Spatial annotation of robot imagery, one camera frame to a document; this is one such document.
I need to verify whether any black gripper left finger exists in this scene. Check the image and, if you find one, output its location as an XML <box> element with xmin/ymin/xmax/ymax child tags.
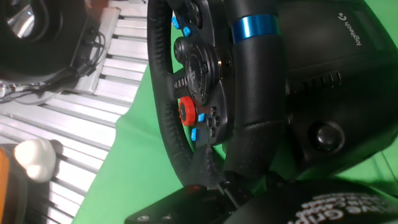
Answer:
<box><xmin>123</xmin><ymin>180</ymin><xmax>253</xmax><ymax>224</ymax></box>

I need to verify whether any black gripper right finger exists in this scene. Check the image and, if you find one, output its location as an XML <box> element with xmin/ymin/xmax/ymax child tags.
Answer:
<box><xmin>223</xmin><ymin>179</ymin><xmax>398</xmax><ymax>224</ymax></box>

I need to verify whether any black racing steering wheel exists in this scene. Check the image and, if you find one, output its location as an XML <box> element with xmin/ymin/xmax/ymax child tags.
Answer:
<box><xmin>146</xmin><ymin>0</ymin><xmax>287</xmax><ymax>188</ymax></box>

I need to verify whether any black steering wheel base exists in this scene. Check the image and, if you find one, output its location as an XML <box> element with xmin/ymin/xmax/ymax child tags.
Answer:
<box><xmin>275</xmin><ymin>0</ymin><xmax>398</xmax><ymax>182</ymax></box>

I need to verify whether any green cloth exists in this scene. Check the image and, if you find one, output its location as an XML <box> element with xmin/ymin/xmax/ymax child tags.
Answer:
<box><xmin>71</xmin><ymin>0</ymin><xmax>398</xmax><ymax>224</ymax></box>

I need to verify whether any white computer mouse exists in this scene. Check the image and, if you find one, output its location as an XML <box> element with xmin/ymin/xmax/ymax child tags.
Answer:
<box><xmin>13</xmin><ymin>138</ymin><xmax>57</xmax><ymax>184</ymax></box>

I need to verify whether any orange black teach pendant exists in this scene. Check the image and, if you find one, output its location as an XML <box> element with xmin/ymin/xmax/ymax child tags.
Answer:
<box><xmin>0</xmin><ymin>145</ymin><xmax>29</xmax><ymax>224</ymax></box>

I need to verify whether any orange plastic object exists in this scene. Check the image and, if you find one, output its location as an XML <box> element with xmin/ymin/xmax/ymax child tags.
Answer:
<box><xmin>85</xmin><ymin>0</ymin><xmax>109</xmax><ymax>11</ymax></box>

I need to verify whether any grey metal base plate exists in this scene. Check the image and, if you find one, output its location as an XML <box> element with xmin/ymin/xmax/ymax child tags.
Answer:
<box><xmin>0</xmin><ymin>6</ymin><xmax>122</xmax><ymax>105</ymax></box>

